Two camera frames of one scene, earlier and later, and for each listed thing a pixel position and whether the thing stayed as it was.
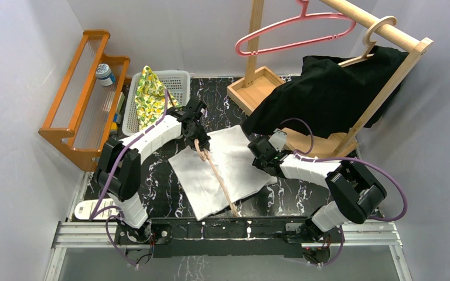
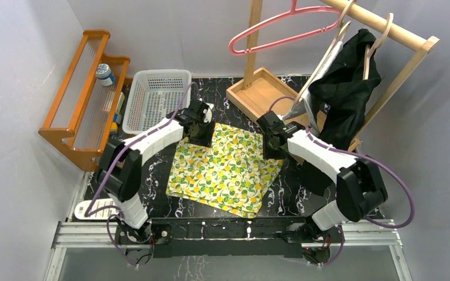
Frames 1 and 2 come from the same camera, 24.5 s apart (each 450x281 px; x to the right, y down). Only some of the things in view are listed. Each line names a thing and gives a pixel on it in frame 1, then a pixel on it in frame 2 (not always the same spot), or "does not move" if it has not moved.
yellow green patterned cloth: (150, 98) to (231, 175)
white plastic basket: (176, 82) does not move
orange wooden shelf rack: (85, 108) does not move
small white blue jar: (104, 74) does not move
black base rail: (227, 237) does not move
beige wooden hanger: (367, 42) to (368, 52)
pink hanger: (352, 21) to (293, 12)
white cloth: (234, 161) to (303, 105)
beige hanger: (204, 156) to (338, 34)
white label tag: (84, 209) does not move
